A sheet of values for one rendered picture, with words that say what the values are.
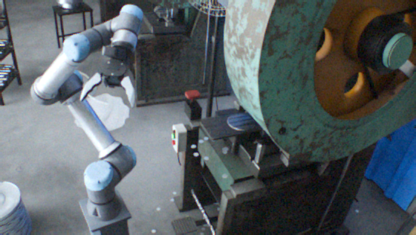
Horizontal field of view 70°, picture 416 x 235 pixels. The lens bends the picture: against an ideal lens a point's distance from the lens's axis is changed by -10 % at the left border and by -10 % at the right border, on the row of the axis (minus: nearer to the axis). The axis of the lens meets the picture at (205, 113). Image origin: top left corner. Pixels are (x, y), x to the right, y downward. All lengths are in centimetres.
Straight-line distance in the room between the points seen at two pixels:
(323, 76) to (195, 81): 223
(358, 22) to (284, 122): 34
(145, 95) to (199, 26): 78
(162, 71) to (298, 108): 219
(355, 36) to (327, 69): 12
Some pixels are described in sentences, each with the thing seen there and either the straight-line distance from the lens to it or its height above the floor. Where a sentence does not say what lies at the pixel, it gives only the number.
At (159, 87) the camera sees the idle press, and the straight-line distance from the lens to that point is 302.
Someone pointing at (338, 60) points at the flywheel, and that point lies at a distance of 99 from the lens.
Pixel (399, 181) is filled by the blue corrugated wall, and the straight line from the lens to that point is 248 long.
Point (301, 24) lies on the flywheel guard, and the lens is 75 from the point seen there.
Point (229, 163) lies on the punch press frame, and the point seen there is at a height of 64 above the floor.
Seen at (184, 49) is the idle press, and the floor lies 49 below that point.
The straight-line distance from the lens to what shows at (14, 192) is 200.
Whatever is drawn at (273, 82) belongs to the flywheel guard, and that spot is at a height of 125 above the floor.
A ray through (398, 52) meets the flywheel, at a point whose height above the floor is 133.
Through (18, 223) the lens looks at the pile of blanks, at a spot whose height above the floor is 14.
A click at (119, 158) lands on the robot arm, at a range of 141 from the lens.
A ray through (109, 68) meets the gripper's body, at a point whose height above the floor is 117.
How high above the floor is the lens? 159
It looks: 33 degrees down
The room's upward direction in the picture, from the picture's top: 5 degrees clockwise
